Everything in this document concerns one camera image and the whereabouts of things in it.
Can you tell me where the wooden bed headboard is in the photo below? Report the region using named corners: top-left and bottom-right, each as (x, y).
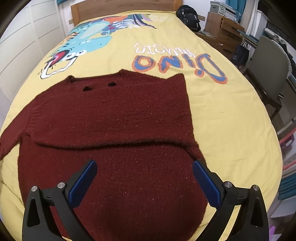
top-left (71, 0), bottom-right (183, 26)

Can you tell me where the yellow dinosaur print bedspread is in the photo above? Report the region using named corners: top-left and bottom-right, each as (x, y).
top-left (1, 11), bottom-right (282, 240)

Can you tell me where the dark red knit sweater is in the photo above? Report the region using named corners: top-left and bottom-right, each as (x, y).
top-left (1, 70), bottom-right (207, 240)

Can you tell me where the dark paper shopping bag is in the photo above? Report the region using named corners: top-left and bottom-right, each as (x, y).
top-left (231, 42), bottom-right (249, 67)

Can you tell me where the brown wooden drawer cabinet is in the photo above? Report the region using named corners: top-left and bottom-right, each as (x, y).
top-left (195, 12), bottom-right (245, 60)

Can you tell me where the white storage box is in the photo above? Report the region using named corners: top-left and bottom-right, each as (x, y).
top-left (210, 1), bottom-right (226, 15)

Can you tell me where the grey green chair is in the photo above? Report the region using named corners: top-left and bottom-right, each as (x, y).
top-left (243, 36), bottom-right (292, 119)

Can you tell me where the white panelled wardrobe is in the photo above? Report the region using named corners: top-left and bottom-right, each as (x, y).
top-left (1, 1), bottom-right (65, 101)

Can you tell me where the black backpack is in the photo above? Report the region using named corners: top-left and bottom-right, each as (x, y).
top-left (176, 5), bottom-right (201, 32)

